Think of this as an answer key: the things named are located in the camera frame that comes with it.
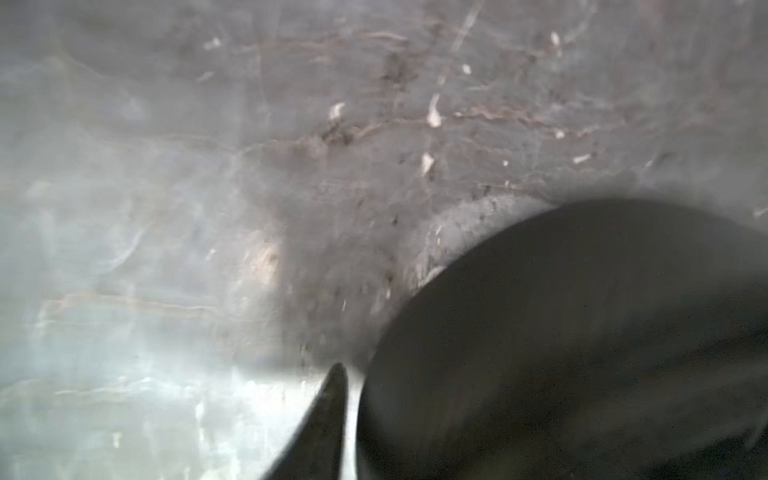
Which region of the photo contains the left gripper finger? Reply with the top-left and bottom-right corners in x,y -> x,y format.
263,363 -> 349,480

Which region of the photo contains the curled black belt with buckle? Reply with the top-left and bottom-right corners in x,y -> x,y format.
355,198 -> 767,479

